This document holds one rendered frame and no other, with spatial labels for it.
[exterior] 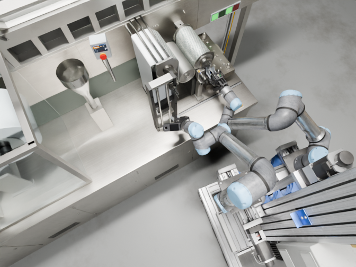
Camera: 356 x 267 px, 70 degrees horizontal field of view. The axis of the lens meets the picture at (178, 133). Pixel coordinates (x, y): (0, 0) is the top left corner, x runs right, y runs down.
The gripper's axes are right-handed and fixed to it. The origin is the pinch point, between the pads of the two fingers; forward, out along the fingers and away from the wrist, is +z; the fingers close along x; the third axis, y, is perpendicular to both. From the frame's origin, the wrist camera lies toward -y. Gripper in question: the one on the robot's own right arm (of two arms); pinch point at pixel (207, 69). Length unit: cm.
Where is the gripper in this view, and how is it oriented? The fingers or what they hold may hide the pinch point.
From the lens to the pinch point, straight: 181.4
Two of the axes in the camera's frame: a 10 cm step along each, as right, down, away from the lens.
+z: -5.0, -8.0, 3.3
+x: -8.7, 4.7, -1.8
